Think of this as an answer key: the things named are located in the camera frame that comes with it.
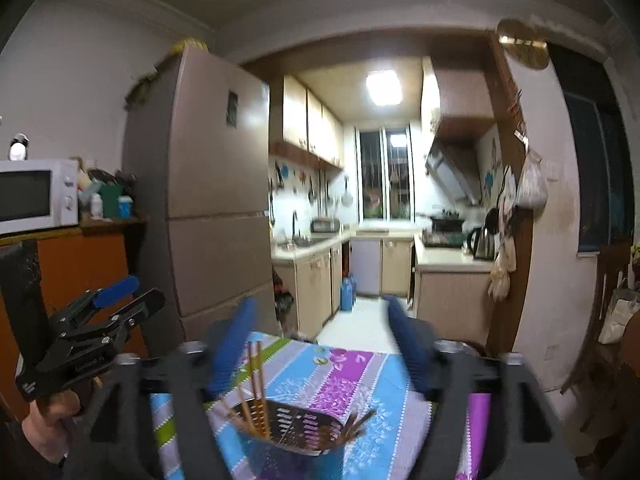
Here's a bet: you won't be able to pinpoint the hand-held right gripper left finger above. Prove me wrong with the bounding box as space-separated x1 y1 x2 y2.
62 296 260 480

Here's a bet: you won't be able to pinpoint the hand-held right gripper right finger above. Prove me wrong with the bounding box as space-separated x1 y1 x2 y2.
384 294 581 480

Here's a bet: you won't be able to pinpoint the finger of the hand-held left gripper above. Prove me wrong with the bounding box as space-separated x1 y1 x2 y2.
54 274 142 335
66 287 167 357

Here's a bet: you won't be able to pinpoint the brown wooden chopstick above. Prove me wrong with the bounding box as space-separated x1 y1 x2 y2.
340 412 368 445
345 409 377 441

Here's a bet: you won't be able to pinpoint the blue perforated utensil holder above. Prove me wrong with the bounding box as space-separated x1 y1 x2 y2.
219 396 362 480

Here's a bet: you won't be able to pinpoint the person's left hand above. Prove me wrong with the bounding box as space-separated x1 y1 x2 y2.
20 387 85 467

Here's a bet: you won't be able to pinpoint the orange wooden cabinet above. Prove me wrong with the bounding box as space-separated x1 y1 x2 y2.
0 219 151 361

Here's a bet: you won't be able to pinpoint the floral striped tablecloth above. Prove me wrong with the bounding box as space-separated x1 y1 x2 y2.
149 331 490 480

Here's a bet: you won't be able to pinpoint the blue water bottles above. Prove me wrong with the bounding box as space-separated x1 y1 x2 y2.
339 272 359 314

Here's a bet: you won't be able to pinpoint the teal plastic container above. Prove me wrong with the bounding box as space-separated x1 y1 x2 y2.
99 182 124 219

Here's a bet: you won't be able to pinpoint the white microwave oven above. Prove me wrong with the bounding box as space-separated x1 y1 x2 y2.
0 158 81 236

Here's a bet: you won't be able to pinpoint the gas stove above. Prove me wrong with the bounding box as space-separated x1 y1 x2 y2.
421 230 467 249

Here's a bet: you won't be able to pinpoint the hanging garlic bundle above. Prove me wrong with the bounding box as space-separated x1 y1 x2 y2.
487 237 519 304

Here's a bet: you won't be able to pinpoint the brown three-door refrigerator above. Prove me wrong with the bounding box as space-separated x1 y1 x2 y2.
121 44 280 358

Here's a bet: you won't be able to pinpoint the steel electric kettle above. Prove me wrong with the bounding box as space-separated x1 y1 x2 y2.
467 226 497 261

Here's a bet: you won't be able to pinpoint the black wok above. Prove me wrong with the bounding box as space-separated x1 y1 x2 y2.
429 210 467 232

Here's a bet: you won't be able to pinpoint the panda figurine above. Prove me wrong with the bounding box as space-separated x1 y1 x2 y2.
8 132 30 161

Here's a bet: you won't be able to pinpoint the barred kitchen window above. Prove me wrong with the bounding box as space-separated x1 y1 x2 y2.
355 126 414 222

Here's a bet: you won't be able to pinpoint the steel range hood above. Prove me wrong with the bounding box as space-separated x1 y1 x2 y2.
425 139 485 207

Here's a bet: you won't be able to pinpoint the dark wooden chair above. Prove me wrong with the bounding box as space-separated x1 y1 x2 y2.
560 244 640 411

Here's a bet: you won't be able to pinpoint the white hanging plastic bag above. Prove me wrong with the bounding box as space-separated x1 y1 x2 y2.
515 150 549 209

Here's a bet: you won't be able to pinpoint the white cloth bag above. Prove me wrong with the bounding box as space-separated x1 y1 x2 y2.
597 280 640 346

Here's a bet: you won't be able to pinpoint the beige upper kitchen cabinets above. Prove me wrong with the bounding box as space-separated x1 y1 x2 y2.
269 74 346 169

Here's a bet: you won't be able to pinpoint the dark curtained window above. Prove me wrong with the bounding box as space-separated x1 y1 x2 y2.
562 92 636 256

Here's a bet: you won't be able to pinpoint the yellow item on refrigerator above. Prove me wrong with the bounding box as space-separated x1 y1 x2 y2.
171 37 210 53

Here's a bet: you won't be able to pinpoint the square ceiling light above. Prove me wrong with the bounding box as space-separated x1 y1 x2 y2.
365 70 404 106

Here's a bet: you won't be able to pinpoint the golden round wall clock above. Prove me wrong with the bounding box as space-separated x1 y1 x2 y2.
495 18 552 71

